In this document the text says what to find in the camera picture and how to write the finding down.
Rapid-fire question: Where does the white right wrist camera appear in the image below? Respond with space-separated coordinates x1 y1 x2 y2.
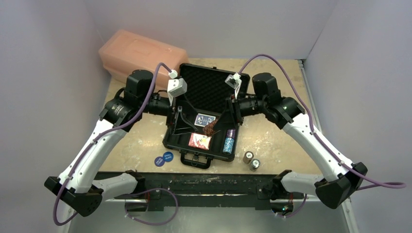
225 73 242 99

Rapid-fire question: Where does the pink blue 10 chip stack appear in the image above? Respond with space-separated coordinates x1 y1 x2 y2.
203 121 216 136

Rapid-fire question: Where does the black poker carrying case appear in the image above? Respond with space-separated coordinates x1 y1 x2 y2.
163 63 240 169

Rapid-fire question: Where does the red card deck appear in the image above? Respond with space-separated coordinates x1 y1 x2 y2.
188 133 212 150

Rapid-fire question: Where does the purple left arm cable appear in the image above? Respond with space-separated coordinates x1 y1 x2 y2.
52 62 174 226

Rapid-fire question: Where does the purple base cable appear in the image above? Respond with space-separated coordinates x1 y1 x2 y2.
124 188 180 226

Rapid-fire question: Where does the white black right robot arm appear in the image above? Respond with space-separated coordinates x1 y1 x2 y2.
211 72 368 209

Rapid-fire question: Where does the blue small blind button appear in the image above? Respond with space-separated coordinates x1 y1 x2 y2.
163 151 174 162

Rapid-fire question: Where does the blue card deck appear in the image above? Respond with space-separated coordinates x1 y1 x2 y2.
194 113 216 127

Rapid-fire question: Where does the green dark chip stack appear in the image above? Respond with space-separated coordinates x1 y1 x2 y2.
249 159 260 172

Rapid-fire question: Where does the light blue chip stack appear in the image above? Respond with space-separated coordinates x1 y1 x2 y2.
222 137 235 154

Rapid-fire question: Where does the orange black 100 chip stack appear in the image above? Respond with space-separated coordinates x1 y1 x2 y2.
242 151 254 164

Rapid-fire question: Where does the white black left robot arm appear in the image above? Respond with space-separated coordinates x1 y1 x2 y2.
44 70 188 226

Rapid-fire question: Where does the purple chip stack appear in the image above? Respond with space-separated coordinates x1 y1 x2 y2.
226 129 236 139

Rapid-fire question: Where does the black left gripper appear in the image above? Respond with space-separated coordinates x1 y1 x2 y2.
139 92 198 133

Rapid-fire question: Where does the pink plastic storage box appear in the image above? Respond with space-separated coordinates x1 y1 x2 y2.
99 30 189 83

